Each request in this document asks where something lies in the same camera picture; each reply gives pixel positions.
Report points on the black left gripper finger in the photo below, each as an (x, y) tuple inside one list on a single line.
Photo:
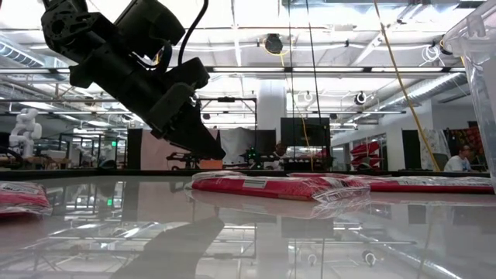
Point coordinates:
[(207, 126), (182, 128)]

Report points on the red popcorn bag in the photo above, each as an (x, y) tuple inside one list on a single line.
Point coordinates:
[(321, 176), (217, 174), (426, 189), (19, 199), (271, 190)]

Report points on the black background robot arm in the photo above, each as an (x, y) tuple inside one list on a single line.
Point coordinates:
[(253, 159), (182, 158)]

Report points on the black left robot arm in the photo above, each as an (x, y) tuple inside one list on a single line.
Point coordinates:
[(151, 23)]

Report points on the grey cloth backdrop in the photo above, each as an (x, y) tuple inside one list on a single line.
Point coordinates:
[(236, 141)]

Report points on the pink curtain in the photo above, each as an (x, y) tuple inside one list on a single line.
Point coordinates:
[(155, 155)]

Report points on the black backdrop panel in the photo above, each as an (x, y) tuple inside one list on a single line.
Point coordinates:
[(267, 139)]

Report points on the person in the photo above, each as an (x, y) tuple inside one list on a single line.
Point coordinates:
[(459, 164), (280, 149)]

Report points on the black hanging monitor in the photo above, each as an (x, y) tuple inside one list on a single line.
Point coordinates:
[(306, 131)]

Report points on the long ceiling light bar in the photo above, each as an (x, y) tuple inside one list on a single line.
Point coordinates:
[(310, 69)]

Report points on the round ceiling reel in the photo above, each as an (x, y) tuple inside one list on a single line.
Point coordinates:
[(355, 98)]

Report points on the white patterned cloth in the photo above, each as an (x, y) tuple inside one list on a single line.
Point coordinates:
[(434, 139)]

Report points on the red patterned cloth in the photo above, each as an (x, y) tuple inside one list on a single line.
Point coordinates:
[(472, 137)]

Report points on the clear plastic bin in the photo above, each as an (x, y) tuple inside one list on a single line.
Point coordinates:
[(486, 97)]

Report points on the black rig frame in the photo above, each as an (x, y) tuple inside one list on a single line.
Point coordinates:
[(226, 99)]

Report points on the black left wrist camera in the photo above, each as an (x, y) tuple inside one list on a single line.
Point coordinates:
[(190, 73)]

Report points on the black table frame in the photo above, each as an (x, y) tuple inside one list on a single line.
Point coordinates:
[(77, 174)]

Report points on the silver air duct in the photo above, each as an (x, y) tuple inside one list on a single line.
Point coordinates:
[(23, 58), (438, 85)]

